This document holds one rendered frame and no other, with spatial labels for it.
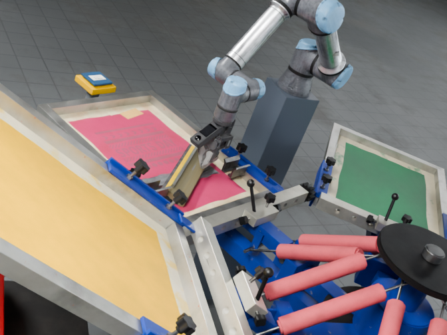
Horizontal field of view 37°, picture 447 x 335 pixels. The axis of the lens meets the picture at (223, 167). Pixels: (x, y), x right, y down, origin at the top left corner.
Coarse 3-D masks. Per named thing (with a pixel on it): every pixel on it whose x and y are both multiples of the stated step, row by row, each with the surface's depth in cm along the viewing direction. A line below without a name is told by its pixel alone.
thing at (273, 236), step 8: (248, 224) 227; (264, 224) 225; (272, 224) 227; (264, 232) 223; (272, 232) 223; (280, 232) 225; (264, 240) 223; (272, 240) 221; (280, 240) 221; (288, 240) 222; (272, 248) 222
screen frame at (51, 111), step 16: (112, 96) 277; (128, 96) 281; (144, 96) 287; (160, 96) 291; (48, 112) 249; (64, 112) 258; (176, 112) 284; (64, 128) 244; (192, 128) 277; (240, 176) 264; (224, 208) 235
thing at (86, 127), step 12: (84, 120) 260; (96, 120) 263; (108, 120) 266; (84, 132) 253; (96, 144) 249; (108, 156) 245; (156, 168) 249; (168, 168) 251; (192, 192) 243; (192, 204) 237; (204, 204) 239
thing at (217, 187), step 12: (120, 120) 270; (132, 120) 273; (144, 120) 276; (156, 120) 279; (168, 132) 274; (180, 144) 269; (216, 168) 263; (204, 180) 253; (216, 180) 256; (228, 180) 258; (204, 192) 246; (216, 192) 249; (228, 192) 251; (240, 192) 254
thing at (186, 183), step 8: (192, 160) 254; (192, 168) 250; (200, 168) 253; (184, 176) 243; (192, 176) 246; (176, 184) 236; (184, 184) 239; (192, 184) 242; (168, 192) 231; (184, 192) 235
